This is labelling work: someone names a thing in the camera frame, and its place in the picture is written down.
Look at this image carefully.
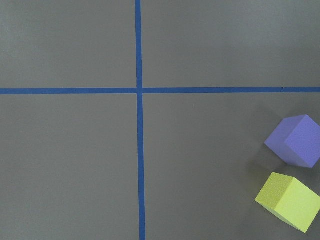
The purple foam cube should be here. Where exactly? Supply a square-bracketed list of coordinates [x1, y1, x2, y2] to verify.
[264, 114, 320, 168]

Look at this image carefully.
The yellow foam cube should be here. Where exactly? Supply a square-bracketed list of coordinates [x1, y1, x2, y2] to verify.
[255, 172, 320, 233]

